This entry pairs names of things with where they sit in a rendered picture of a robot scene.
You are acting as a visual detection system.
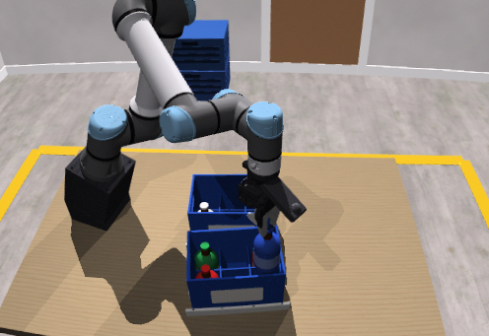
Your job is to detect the green bottle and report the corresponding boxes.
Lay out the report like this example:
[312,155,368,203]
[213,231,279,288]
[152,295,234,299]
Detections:
[194,242,220,270]

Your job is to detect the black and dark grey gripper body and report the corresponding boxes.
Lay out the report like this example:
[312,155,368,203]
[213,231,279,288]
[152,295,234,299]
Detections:
[238,160,280,213]

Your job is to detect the blue crate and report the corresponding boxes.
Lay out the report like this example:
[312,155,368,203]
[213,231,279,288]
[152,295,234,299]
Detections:
[186,227,286,308]
[187,174,257,231]

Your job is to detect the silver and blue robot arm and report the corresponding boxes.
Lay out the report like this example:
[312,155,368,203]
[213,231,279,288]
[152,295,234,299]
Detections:
[80,0,307,223]

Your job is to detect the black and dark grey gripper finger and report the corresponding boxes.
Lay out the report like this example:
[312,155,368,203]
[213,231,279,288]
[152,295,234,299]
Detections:
[247,205,269,237]
[267,206,280,228]

